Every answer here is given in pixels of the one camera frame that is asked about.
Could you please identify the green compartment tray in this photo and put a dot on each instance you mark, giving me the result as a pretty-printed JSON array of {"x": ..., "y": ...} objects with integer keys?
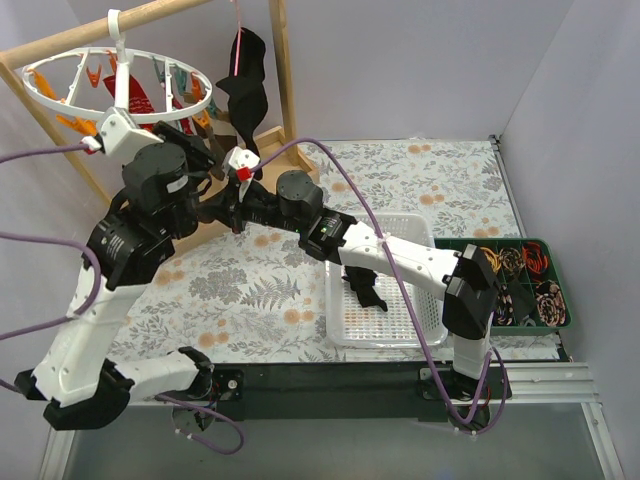
[{"x": 531, "y": 301}]

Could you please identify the white round clip hanger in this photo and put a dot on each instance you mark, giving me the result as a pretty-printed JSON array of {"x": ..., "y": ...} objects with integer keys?
[{"x": 187, "y": 91}]

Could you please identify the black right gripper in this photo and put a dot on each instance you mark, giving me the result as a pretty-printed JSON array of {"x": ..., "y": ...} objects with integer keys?
[{"x": 235, "y": 210}]

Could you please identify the large black hanging cloth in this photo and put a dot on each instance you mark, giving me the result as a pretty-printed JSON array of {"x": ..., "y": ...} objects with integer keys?
[{"x": 247, "y": 100}]

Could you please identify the black sock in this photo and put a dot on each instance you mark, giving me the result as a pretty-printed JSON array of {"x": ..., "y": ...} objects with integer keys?
[{"x": 362, "y": 282}]

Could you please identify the red patterned sock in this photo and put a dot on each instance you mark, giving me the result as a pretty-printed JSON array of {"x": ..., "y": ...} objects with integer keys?
[{"x": 139, "y": 103}]

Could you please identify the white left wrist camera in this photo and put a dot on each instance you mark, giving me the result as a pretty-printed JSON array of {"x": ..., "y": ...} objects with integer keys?
[{"x": 118, "y": 136}]

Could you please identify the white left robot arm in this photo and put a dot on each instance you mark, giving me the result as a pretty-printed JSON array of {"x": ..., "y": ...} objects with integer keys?
[{"x": 81, "y": 387}]

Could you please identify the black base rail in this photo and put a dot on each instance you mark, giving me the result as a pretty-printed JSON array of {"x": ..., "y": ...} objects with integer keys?
[{"x": 327, "y": 391}]

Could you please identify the cream brown striped sock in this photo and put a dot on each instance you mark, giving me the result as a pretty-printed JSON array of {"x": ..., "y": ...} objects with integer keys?
[{"x": 221, "y": 139}]

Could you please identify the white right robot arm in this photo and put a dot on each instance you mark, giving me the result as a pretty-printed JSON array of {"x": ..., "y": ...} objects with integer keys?
[{"x": 463, "y": 281}]

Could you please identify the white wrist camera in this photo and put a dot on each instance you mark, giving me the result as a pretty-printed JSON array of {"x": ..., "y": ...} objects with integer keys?
[
  {"x": 240, "y": 165},
  {"x": 118, "y": 136}
]

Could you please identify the wooden hanger rack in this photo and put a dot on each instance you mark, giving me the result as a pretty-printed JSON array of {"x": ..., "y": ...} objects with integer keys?
[{"x": 279, "y": 142}]

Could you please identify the floral table mat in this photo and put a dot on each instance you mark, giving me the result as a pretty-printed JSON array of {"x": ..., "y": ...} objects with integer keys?
[{"x": 257, "y": 298}]

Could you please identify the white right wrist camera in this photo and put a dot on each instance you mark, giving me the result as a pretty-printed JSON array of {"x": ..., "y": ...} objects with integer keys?
[{"x": 240, "y": 165}]

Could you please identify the white plastic basket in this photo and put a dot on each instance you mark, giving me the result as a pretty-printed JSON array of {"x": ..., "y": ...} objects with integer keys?
[{"x": 348, "y": 324}]

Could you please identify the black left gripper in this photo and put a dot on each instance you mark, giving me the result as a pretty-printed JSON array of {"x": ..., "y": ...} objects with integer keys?
[{"x": 185, "y": 141}]

